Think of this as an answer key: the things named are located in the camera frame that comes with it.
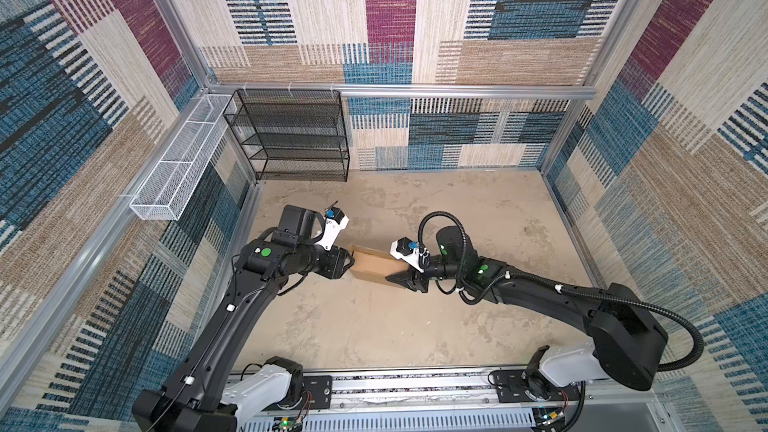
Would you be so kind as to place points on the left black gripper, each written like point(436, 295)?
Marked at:
point(335, 267)

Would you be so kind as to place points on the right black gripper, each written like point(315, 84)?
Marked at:
point(408, 280)

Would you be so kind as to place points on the brown cardboard box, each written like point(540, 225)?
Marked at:
point(374, 266)

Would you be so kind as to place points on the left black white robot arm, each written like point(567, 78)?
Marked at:
point(197, 396)

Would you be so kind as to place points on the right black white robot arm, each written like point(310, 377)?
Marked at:
point(628, 340)

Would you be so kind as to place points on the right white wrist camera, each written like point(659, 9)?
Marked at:
point(411, 252)

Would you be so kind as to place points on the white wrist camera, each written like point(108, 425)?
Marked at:
point(411, 252)
point(334, 222)

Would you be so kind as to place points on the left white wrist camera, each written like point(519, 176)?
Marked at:
point(334, 222)

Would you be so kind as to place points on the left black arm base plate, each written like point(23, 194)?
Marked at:
point(311, 392)

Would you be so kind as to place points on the aluminium front rail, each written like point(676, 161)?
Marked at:
point(459, 399)

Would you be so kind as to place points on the black wire shelf rack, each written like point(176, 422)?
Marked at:
point(298, 135)

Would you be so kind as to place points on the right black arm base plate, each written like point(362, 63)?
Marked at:
point(513, 386)

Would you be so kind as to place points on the white wire mesh basket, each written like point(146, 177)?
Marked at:
point(165, 193)

